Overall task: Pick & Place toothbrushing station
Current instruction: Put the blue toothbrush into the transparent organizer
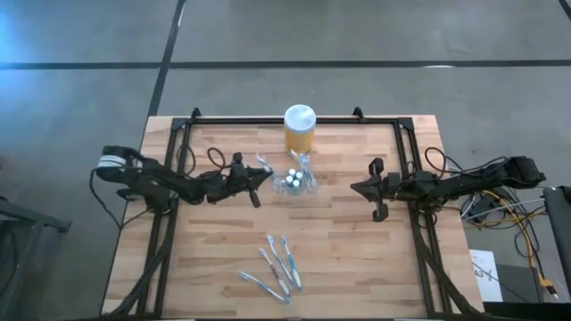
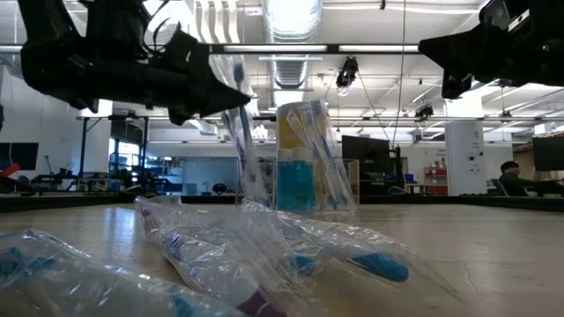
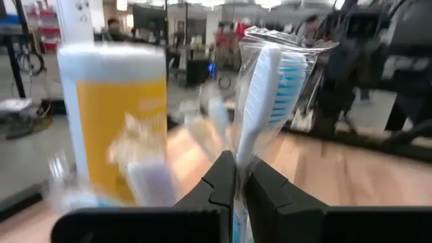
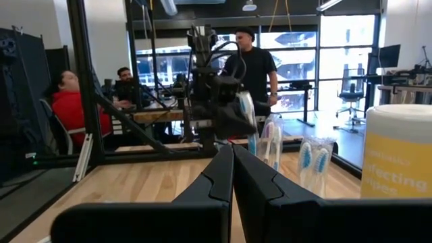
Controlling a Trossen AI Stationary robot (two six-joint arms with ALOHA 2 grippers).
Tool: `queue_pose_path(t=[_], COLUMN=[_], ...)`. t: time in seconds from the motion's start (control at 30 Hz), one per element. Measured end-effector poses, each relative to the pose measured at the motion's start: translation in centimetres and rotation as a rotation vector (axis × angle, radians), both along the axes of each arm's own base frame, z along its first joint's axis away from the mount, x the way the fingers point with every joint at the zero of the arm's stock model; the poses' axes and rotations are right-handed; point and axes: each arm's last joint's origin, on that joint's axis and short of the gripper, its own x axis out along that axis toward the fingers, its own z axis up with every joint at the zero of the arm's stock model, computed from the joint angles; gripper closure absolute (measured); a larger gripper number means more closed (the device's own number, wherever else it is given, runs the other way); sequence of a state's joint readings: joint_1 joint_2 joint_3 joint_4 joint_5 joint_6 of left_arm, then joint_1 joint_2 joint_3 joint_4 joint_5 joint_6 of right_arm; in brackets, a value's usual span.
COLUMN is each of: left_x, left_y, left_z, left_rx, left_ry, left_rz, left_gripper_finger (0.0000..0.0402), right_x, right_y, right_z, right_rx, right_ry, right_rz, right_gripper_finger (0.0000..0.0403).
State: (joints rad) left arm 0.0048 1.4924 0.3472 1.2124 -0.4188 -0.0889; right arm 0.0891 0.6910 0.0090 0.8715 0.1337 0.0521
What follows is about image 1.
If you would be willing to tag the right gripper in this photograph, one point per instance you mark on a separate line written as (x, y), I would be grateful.
(386, 187)

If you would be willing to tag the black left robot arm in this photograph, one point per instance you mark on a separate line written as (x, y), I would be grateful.
(156, 178)

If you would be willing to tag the clear acrylic organizer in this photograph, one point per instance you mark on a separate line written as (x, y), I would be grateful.
(308, 191)

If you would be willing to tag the dark metal table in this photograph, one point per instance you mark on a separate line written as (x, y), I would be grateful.
(27, 218)

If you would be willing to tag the dark grey cart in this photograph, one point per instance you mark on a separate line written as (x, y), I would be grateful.
(560, 232)

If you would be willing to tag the white paper sheet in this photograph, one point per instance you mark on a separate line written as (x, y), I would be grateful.
(484, 267)

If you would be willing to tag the purple white toothbrush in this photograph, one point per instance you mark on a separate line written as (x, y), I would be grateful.
(261, 160)
(273, 269)

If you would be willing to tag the black power brick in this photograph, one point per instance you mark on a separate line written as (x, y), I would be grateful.
(482, 205)

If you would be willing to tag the black metal rig frame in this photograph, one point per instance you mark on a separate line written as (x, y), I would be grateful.
(223, 120)

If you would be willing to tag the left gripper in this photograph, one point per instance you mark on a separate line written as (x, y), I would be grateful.
(227, 185)

